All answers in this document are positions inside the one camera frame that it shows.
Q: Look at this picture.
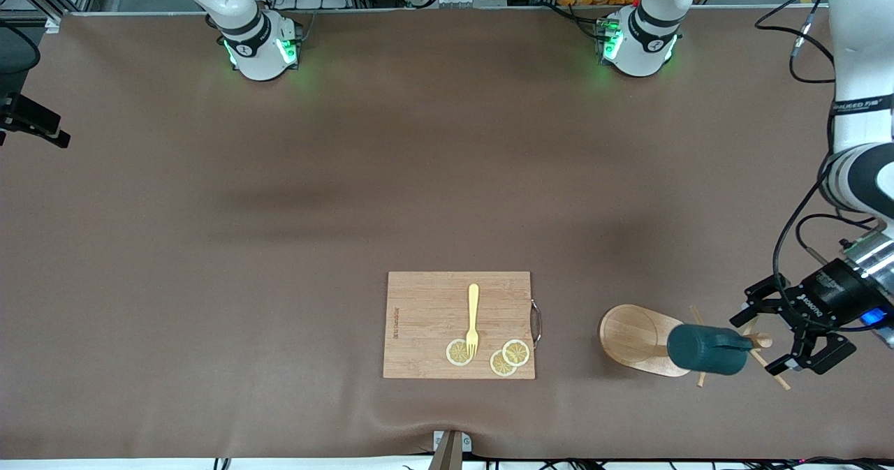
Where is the dark green mug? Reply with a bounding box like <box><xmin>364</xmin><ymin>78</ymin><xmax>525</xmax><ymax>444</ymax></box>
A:
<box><xmin>666</xmin><ymin>323</ymin><xmax>756</xmax><ymax>377</ymax></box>

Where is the wooden mug tree rack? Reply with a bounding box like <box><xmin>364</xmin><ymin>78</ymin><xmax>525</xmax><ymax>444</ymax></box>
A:
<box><xmin>598</xmin><ymin>304</ymin><xmax>792</xmax><ymax>391</ymax></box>

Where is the yellow plastic fork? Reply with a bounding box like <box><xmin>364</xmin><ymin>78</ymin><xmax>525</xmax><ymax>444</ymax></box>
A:
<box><xmin>465</xmin><ymin>284</ymin><xmax>481</xmax><ymax>359</ymax></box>

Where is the bamboo cutting board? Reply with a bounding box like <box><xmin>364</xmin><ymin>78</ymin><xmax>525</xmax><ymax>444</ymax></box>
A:
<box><xmin>383</xmin><ymin>271</ymin><xmax>542</xmax><ymax>380</ymax></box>

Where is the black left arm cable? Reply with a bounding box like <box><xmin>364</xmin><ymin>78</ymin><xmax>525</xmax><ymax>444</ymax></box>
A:
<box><xmin>754</xmin><ymin>0</ymin><xmax>874</xmax><ymax>296</ymax></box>

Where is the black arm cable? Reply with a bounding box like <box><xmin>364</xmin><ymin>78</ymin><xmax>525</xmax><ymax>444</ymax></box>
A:
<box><xmin>0</xmin><ymin>22</ymin><xmax>41</xmax><ymax>74</ymax></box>
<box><xmin>754</xmin><ymin>0</ymin><xmax>874</xmax><ymax>296</ymax></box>

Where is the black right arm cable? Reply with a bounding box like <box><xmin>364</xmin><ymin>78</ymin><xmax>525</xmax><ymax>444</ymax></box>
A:
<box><xmin>0</xmin><ymin>22</ymin><xmax>41</xmax><ymax>74</ymax></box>

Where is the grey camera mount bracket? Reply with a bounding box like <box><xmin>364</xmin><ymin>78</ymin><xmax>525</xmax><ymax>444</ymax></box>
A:
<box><xmin>427</xmin><ymin>430</ymin><xmax>473</xmax><ymax>470</ymax></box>

